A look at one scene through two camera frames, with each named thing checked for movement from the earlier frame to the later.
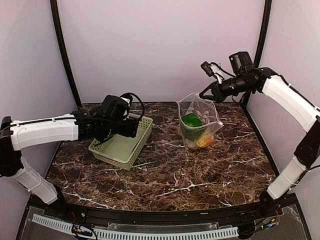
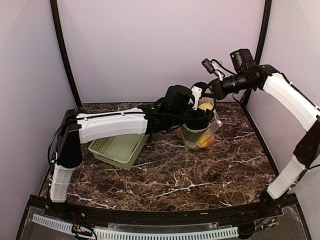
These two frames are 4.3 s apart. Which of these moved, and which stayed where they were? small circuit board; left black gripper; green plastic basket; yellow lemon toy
Moved: left black gripper
Stayed: green plastic basket; small circuit board; yellow lemon toy
